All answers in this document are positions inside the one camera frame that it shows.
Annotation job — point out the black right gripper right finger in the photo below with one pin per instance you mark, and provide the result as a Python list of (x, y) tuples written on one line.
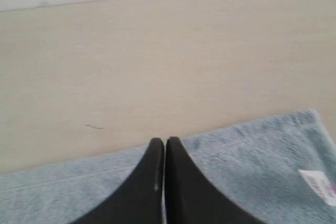
[(190, 197)]

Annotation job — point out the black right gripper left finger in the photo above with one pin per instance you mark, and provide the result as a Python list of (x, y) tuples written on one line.
[(139, 198)]

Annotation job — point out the white towel label tag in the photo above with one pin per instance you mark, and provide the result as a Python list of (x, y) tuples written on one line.
[(320, 184)]

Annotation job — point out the light blue terry towel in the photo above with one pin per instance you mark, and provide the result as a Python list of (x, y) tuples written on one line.
[(255, 164)]

